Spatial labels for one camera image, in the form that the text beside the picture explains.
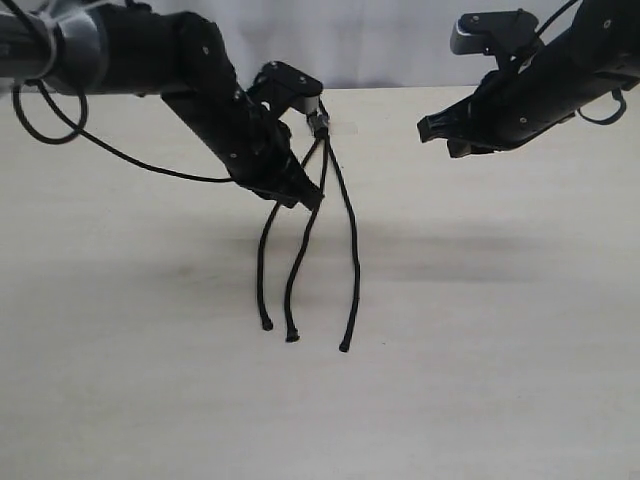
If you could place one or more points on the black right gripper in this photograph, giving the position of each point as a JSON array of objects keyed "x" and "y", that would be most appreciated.
[{"x": 511, "y": 114}]

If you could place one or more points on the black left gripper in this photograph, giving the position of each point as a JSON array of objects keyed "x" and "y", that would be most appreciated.
[{"x": 213, "y": 105}]

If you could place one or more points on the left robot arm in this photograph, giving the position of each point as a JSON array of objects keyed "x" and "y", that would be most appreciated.
[{"x": 84, "y": 49}]

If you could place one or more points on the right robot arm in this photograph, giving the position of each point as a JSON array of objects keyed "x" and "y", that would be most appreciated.
[{"x": 604, "y": 36}]

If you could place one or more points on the white curtain backdrop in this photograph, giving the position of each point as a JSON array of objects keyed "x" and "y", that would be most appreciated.
[{"x": 353, "y": 44}]

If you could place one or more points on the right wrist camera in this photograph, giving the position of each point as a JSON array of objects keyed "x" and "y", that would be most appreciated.
[{"x": 501, "y": 34}]

